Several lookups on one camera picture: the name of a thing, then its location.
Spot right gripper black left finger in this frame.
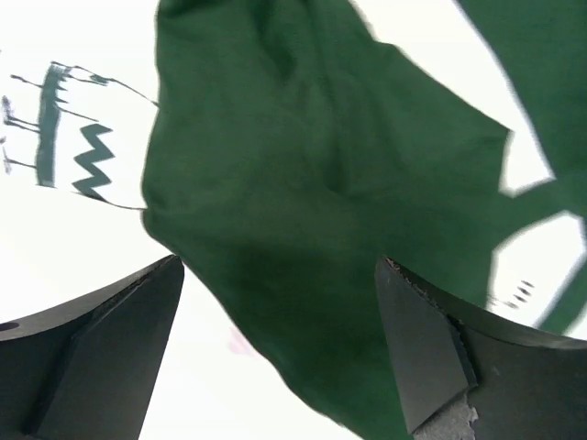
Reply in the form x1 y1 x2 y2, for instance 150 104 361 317
1 255 184 440

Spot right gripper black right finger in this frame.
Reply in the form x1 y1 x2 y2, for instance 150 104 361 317
375 258 586 439

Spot white and green raglan t-shirt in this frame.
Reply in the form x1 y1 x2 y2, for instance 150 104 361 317
0 0 587 440

